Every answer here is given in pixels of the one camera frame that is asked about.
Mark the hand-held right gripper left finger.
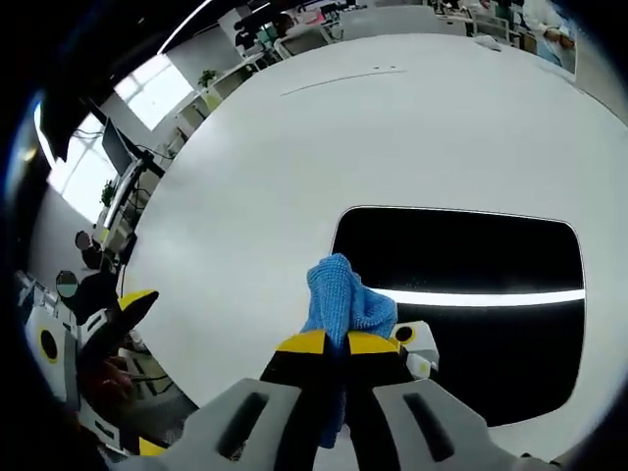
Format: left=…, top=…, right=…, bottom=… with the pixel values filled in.
left=166, top=329, right=345, bottom=471

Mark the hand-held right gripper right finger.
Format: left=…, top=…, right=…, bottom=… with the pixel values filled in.
left=344, top=329, right=526, bottom=471

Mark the blue cleaning cloth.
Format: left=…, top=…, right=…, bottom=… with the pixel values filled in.
left=298, top=253, right=399, bottom=448

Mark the black mirror with white frame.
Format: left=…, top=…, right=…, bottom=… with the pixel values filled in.
left=329, top=205, right=589, bottom=429

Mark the person's left hand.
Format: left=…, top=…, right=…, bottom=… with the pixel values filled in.
left=82, top=355, right=134, bottom=414

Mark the small desk monitor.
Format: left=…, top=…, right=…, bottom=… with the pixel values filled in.
left=101, top=117, right=136, bottom=176

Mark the white side desk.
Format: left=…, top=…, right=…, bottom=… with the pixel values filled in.
left=174, top=52, right=266, bottom=130

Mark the grey desk divider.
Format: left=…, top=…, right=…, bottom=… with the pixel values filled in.
left=338, top=5, right=441, bottom=41

